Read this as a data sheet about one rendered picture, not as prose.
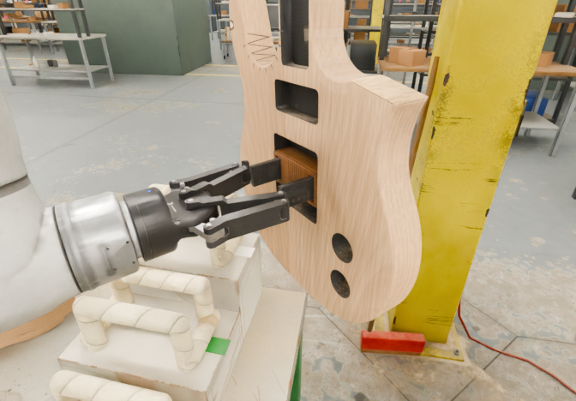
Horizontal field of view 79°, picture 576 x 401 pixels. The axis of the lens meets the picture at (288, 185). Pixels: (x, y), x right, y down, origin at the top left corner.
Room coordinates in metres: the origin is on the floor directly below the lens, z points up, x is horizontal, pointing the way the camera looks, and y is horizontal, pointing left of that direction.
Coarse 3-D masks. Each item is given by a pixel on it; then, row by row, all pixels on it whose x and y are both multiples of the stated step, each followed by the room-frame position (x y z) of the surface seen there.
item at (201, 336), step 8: (216, 312) 0.45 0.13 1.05; (200, 320) 0.43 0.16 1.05; (208, 320) 0.42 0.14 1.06; (216, 320) 0.43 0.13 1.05; (200, 328) 0.41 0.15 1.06; (208, 328) 0.41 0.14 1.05; (192, 336) 0.40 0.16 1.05; (200, 336) 0.39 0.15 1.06; (208, 336) 0.40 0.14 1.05; (200, 344) 0.38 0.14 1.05; (192, 352) 0.36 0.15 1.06; (200, 352) 0.37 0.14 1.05; (192, 360) 0.35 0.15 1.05; (200, 360) 0.36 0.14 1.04
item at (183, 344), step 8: (176, 336) 0.35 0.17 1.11; (184, 336) 0.36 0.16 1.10; (176, 344) 0.35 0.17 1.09; (184, 344) 0.36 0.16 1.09; (192, 344) 0.37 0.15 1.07; (176, 352) 0.35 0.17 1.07; (184, 352) 0.35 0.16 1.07; (176, 360) 0.36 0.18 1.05; (184, 360) 0.35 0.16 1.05; (184, 368) 0.35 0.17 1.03; (192, 368) 0.36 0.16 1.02
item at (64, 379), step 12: (60, 372) 0.33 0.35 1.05; (72, 372) 0.34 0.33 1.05; (60, 384) 0.32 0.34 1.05; (72, 384) 0.32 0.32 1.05; (84, 384) 0.31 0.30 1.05; (96, 384) 0.31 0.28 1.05; (108, 384) 0.31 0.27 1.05; (120, 384) 0.32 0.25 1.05; (72, 396) 0.31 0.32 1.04; (84, 396) 0.30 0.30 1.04; (96, 396) 0.30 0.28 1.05; (108, 396) 0.30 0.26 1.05; (120, 396) 0.30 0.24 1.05; (132, 396) 0.30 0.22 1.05; (144, 396) 0.30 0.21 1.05; (156, 396) 0.30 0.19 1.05; (168, 396) 0.30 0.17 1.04
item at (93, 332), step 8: (80, 320) 0.39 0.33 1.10; (88, 320) 0.39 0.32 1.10; (96, 320) 0.40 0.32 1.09; (80, 328) 0.39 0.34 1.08; (88, 328) 0.39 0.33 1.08; (96, 328) 0.40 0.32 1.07; (104, 328) 0.41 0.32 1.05; (88, 336) 0.39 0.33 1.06; (96, 336) 0.39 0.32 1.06; (104, 336) 0.40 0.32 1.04; (88, 344) 0.39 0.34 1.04; (96, 344) 0.39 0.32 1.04; (104, 344) 0.40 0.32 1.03
